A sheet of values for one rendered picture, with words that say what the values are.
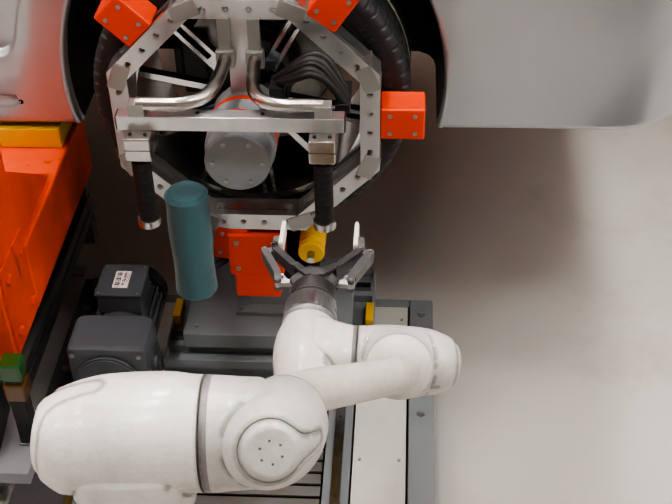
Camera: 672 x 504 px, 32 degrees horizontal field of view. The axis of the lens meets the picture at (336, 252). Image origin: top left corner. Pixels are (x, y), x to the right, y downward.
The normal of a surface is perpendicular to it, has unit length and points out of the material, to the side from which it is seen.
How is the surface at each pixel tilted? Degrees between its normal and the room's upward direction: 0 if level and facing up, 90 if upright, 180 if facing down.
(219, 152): 90
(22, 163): 0
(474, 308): 0
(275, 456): 56
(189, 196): 0
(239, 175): 90
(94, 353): 67
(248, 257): 90
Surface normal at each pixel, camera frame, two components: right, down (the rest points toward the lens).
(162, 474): 0.03, 0.51
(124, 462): -0.07, 0.26
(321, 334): 0.14, -0.74
